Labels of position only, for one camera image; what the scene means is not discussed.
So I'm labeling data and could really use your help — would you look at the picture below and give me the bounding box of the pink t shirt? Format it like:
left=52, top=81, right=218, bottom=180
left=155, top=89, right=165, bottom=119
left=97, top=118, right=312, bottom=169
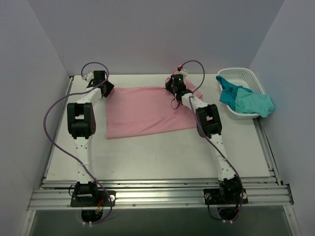
left=106, top=86, right=196, bottom=139

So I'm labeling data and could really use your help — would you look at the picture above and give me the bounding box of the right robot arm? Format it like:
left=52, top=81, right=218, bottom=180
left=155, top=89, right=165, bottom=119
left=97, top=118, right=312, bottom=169
left=165, top=73, right=244, bottom=203

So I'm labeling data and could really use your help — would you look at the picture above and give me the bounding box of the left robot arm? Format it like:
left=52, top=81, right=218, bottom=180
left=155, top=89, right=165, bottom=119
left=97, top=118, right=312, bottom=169
left=66, top=70, right=114, bottom=206

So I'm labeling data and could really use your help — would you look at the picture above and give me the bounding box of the white plastic basket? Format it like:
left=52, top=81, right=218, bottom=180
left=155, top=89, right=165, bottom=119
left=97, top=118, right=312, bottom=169
left=217, top=67, right=265, bottom=120

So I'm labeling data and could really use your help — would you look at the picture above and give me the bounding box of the teal t shirt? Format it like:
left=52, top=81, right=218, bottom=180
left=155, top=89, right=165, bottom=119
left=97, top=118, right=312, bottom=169
left=216, top=75, right=275, bottom=118

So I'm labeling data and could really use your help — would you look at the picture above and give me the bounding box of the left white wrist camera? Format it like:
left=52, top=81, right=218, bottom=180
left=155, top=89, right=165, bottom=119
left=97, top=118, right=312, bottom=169
left=81, top=71, right=94, bottom=83

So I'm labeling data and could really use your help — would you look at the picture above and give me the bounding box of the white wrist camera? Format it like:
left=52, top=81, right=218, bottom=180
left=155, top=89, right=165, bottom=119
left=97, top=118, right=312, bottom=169
left=81, top=71, right=94, bottom=83
left=177, top=65, right=188, bottom=77

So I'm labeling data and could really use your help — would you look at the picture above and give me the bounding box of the right black cable loop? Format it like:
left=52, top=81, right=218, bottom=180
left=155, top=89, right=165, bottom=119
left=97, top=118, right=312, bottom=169
left=170, top=95, right=182, bottom=110

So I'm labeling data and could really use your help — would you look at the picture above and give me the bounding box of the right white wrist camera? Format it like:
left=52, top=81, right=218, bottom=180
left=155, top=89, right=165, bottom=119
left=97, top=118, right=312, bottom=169
left=177, top=65, right=188, bottom=77

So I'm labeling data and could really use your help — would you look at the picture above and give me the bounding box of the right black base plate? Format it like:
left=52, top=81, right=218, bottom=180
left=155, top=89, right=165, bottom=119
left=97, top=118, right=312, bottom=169
left=203, top=187, right=249, bottom=205

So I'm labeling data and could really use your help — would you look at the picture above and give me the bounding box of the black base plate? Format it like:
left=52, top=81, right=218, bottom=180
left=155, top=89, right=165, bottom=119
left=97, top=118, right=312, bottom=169
left=70, top=191, right=116, bottom=207
left=203, top=187, right=249, bottom=205

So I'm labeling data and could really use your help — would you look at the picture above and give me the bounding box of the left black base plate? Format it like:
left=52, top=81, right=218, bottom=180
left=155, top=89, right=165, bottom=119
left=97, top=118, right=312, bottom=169
left=70, top=191, right=116, bottom=207

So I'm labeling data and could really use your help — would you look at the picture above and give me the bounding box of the aluminium mounting rail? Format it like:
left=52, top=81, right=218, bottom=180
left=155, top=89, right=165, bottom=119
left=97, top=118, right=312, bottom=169
left=28, top=177, right=294, bottom=210

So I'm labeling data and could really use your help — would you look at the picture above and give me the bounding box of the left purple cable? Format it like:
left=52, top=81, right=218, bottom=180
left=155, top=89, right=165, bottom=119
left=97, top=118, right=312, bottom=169
left=43, top=61, right=117, bottom=224

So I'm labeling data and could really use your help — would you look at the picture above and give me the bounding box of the purple cable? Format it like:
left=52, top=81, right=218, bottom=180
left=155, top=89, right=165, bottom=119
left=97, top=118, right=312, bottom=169
left=43, top=61, right=117, bottom=224
left=182, top=59, right=245, bottom=222

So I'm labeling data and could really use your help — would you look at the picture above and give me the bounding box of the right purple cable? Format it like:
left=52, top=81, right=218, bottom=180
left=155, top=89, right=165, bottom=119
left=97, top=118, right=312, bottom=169
left=182, top=59, right=245, bottom=222

